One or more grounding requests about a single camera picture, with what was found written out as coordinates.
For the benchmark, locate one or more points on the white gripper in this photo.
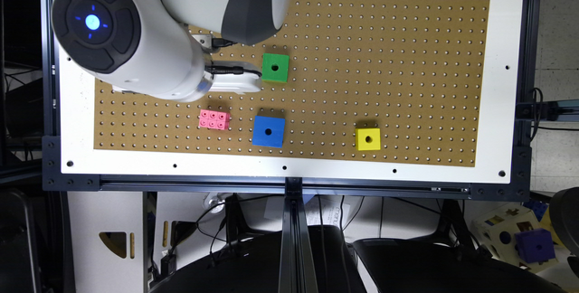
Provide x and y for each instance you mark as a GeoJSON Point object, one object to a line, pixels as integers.
{"type": "Point", "coordinates": [187, 77]}

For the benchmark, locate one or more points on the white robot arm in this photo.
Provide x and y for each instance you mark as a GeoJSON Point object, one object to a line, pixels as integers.
{"type": "Point", "coordinates": [163, 48]}

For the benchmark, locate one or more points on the pink lego block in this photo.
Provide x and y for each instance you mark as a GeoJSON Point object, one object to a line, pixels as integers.
{"type": "Point", "coordinates": [213, 119]}

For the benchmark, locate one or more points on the green cube with hole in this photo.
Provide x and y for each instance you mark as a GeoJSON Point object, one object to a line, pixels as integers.
{"type": "Point", "coordinates": [275, 67]}

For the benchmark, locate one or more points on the blue cube with hole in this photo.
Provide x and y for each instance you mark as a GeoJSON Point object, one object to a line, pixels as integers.
{"type": "Point", "coordinates": [268, 132]}

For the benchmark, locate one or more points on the yellow cube with hole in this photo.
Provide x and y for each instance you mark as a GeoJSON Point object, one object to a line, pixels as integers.
{"type": "Point", "coordinates": [368, 139]}

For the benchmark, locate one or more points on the brown pegboard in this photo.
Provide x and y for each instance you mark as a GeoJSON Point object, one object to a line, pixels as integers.
{"type": "Point", "coordinates": [412, 68]}

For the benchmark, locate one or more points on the black chair left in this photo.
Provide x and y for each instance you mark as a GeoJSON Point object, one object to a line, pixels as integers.
{"type": "Point", "coordinates": [255, 266]}

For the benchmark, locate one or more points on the black chair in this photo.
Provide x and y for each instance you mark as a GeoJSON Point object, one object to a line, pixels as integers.
{"type": "Point", "coordinates": [255, 266]}
{"type": "Point", "coordinates": [397, 265]}

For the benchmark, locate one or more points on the white wooden panel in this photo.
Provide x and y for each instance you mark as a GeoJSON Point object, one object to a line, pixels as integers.
{"type": "Point", "coordinates": [108, 241]}

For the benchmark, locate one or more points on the black chair right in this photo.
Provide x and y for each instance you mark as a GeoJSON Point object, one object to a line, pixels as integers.
{"type": "Point", "coordinates": [397, 265]}

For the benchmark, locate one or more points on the beige shape sorter box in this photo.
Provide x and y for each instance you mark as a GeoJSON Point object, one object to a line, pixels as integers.
{"type": "Point", "coordinates": [496, 231]}

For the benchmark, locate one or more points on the purple cube with hole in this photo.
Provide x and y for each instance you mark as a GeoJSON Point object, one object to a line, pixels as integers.
{"type": "Point", "coordinates": [535, 246]}

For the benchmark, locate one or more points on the black aluminium table frame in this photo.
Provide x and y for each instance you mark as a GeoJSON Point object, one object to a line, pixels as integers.
{"type": "Point", "coordinates": [72, 166]}

